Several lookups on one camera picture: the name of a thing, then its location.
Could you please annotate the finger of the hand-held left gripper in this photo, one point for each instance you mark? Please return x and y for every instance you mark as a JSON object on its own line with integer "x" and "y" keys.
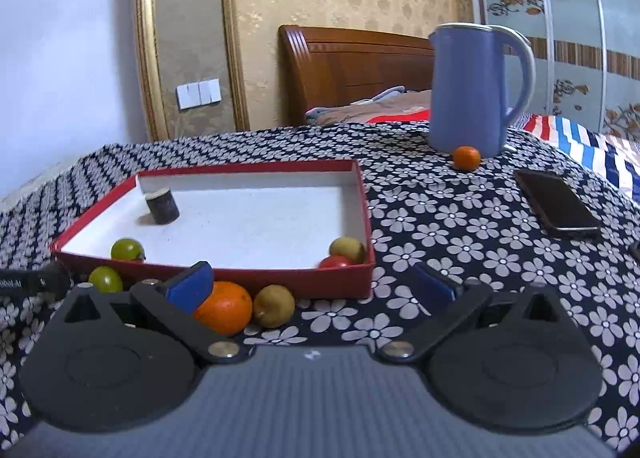
{"x": 52, "y": 279}

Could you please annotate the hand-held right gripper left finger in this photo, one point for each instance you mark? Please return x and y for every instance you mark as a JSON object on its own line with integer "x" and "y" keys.
{"x": 192, "y": 288}

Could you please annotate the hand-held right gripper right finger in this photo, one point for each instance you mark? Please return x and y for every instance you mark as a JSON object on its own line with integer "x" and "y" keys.
{"x": 432, "y": 288}

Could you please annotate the large orange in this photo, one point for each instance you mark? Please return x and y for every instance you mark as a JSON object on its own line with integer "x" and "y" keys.
{"x": 227, "y": 308}

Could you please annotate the green tomato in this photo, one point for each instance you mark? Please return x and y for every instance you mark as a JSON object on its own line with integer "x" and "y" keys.
{"x": 126, "y": 249}
{"x": 105, "y": 279}

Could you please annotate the dark sugarcane piece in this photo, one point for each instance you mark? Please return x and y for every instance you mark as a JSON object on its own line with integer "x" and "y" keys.
{"x": 162, "y": 210}

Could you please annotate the yellow-brown jujube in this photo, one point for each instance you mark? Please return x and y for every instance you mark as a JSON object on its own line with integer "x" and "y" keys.
{"x": 274, "y": 306}
{"x": 347, "y": 248}

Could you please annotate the red cardboard box tray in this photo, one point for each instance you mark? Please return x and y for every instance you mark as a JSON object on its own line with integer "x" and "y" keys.
{"x": 250, "y": 218}

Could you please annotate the red cherry tomato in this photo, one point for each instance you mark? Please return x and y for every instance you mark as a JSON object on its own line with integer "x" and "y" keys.
{"x": 334, "y": 262}

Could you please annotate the floral black tablecloth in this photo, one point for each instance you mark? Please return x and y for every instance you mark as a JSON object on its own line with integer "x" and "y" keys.
{"x": 450, "y": 248}

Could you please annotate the small orange kumquat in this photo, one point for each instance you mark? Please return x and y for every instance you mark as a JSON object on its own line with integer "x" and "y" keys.
{"x": 466, "y": 158}

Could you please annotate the black smartphone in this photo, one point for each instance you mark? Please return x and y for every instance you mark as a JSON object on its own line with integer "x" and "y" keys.
{"x": 555, "y": 200}

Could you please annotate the red cloth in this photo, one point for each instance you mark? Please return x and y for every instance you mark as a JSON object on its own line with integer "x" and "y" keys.
{"x": 405, "y": 115}

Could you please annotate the tan blanket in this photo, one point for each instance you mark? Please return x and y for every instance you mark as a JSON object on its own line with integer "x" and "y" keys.
{"x": 360, "y": 113}

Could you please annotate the blue kettle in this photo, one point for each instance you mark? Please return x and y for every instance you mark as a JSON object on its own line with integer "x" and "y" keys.
{"x": 465, "y": 93}

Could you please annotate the grey-blue cloth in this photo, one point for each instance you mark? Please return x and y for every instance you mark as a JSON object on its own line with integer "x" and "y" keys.
{"x": 380, "y": 97}

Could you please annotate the small dark object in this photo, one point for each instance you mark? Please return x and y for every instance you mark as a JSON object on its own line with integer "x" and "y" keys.
{"x": 636, "y": 249}

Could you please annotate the striped blanket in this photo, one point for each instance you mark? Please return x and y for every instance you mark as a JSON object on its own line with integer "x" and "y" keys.
{"x": 585, "y": 143}

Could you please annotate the wooden bed headboard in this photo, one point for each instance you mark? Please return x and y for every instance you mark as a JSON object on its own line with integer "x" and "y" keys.
{"x": 350, "y": 73}

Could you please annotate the wardrobe with floral doors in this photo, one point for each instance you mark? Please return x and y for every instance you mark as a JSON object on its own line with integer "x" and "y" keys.
{"x": 575, "y": 13}

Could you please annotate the white wall light switch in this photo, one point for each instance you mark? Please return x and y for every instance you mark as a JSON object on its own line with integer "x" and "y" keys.
{"x": 198, "y": 94}

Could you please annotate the gold framed wall panel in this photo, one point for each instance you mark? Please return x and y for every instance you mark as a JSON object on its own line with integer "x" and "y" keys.
{"x": 145, "y": 38}

